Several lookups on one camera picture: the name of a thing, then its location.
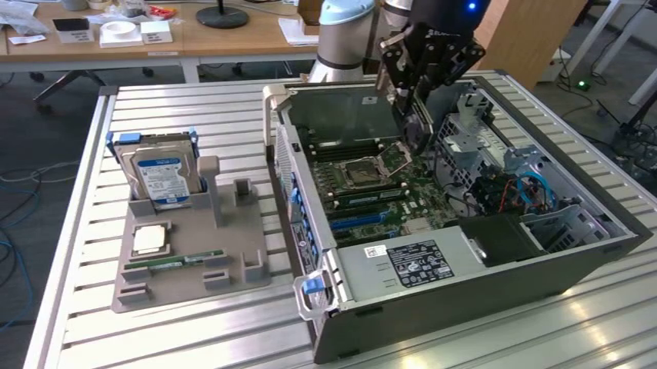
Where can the white metal table frame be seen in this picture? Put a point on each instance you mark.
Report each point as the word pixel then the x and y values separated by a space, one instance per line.
pixel 591 38

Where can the metal disk bay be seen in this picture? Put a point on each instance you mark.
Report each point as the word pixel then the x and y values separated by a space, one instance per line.
pixel 565 230

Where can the white cube box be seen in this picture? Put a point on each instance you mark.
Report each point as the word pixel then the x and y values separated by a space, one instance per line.
pixel 155 32

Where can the white tape roll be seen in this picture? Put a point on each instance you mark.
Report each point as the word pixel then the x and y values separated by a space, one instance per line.
pixel 118 28

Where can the black tripod stand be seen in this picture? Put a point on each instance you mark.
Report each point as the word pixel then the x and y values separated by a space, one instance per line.
pixel 633 123

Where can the grey parts rack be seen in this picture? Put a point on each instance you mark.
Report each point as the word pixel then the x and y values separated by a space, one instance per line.
pixel 190 284

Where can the hard disk with blue label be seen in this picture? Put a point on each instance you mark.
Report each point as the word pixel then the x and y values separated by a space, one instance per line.
pixel 162 177

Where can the black device with green light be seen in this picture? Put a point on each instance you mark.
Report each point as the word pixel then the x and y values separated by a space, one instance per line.
pixel 582 84

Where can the black office chair base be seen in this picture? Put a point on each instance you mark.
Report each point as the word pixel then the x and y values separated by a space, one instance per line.
pixel 67 82

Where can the black RAM slot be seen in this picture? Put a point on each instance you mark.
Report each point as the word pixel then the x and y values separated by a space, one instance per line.
pixel 347 147
pixel 346 143
pixel 349 150
pixel 349 155

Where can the brown cardboard box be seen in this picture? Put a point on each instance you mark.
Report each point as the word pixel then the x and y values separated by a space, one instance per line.
pixel 307 11

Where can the red and white packet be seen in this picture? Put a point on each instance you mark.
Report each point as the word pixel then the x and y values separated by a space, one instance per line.
pixel 159 12

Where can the silver CPU chip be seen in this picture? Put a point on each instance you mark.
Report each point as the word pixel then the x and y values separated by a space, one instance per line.
pixel 149 240

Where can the silver chipset heatsink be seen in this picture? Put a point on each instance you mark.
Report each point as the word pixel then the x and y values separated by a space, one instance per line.
pixel 421 227

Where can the white bowl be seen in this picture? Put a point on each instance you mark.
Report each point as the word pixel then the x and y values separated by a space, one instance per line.
pixel 99 4

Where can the green motherboard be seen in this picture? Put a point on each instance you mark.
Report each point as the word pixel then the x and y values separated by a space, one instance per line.
pixel 410 200

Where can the white paper note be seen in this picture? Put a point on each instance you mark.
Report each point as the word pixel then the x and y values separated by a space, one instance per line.
pixel 28 39

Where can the black Nvidia graphics card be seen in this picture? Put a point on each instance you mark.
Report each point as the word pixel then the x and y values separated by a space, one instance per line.
pixel 417 130

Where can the open black PC case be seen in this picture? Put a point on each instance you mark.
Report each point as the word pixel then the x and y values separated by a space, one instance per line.
pixel 462 307

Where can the blue expansion slot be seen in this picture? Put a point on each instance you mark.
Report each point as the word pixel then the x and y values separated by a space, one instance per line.
pixel 359 217

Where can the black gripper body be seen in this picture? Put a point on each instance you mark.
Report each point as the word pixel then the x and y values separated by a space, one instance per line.
pixel 446 19

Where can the stack of white papers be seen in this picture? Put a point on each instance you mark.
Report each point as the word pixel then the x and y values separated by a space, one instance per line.
pixel 298 34

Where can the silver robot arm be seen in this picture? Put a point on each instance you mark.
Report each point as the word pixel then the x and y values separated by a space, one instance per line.
pixel 343 38

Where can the white flat box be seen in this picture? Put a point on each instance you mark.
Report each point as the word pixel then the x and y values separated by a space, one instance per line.
pixel 120 41

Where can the wooden cabinet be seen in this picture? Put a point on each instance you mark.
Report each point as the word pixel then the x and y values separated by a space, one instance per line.
pixel 533 38

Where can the grey cup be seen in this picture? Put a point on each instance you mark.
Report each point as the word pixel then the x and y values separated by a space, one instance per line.
pixel 74 4

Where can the dark grey pouch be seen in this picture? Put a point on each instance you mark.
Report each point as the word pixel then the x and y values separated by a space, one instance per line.
pixel 134 9

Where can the grey power supply unit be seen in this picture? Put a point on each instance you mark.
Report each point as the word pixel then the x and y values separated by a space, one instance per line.
pixel 359 269

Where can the crumpled clear plastic bag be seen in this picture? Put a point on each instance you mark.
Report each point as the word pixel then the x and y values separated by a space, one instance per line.
pixel 23 19

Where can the blue disk carrier frame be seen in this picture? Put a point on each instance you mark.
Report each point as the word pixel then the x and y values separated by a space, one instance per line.
pixel 130 138

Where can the white box with black top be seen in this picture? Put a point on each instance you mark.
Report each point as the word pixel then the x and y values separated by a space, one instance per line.
pixel 74 30

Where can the light wooden desk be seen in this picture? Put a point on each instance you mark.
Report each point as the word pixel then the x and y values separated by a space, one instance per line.
pixel 246 42
pixel 76 49

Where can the CPU socket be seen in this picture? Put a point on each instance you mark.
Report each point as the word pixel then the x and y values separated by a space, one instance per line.
pixel 365 173

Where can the perforated metal drive cage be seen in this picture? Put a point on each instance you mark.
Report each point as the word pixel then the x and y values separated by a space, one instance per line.
pixel 462 153

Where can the metal socket cover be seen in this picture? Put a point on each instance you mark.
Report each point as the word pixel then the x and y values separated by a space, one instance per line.
pixel 388 158

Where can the black lamp base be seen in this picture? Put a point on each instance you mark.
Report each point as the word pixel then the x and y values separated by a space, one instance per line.
pixel 223 18

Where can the blue case release latch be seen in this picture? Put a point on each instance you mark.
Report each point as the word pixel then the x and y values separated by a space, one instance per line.
pixel 311 287

